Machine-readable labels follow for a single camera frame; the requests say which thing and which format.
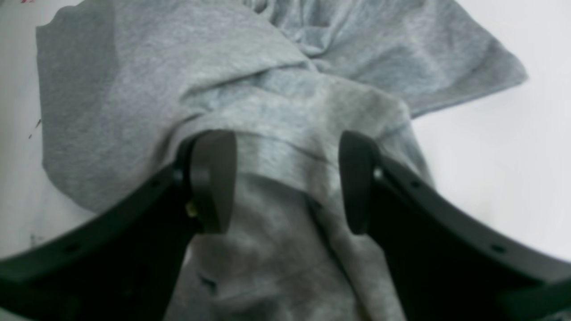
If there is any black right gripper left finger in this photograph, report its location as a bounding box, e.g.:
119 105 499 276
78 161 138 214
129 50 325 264
0 130 237 321

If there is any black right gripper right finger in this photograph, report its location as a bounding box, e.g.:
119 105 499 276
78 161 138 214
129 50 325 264
338 131 571 321

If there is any grey T-shirt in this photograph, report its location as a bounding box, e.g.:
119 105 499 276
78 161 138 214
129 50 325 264
35 0 527 321

